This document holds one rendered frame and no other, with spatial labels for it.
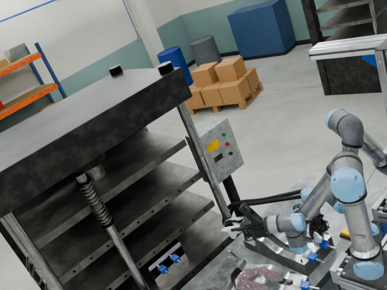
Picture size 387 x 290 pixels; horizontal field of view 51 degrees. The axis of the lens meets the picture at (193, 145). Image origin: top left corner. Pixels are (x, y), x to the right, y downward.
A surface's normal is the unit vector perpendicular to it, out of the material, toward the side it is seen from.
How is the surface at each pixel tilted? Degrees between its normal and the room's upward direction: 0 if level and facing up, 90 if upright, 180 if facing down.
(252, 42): 90
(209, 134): 90
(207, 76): 90
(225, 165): 90
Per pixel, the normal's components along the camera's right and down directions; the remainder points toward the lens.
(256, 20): -0.61, 0.53
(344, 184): -0.34, 0.39
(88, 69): 0.71, 0.04
